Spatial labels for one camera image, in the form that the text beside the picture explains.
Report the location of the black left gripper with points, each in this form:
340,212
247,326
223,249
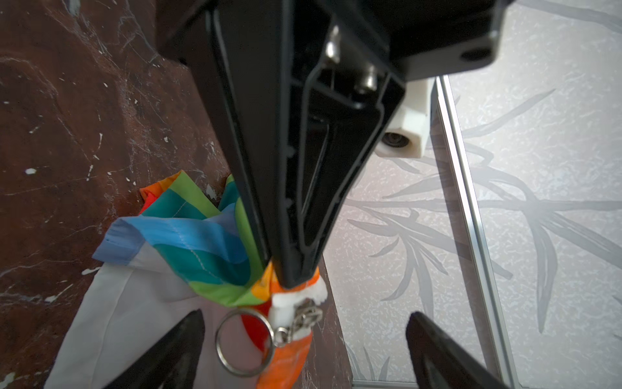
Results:
345,64

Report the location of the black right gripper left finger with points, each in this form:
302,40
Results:
172,362

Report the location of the aluminium frame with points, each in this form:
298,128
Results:
452,223

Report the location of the rainbow striped child jacket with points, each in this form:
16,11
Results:
183,253

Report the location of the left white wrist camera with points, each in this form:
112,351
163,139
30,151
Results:
408,132

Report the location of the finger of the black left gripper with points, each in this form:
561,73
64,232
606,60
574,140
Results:
252,141

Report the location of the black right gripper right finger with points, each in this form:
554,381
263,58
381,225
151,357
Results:
439,362

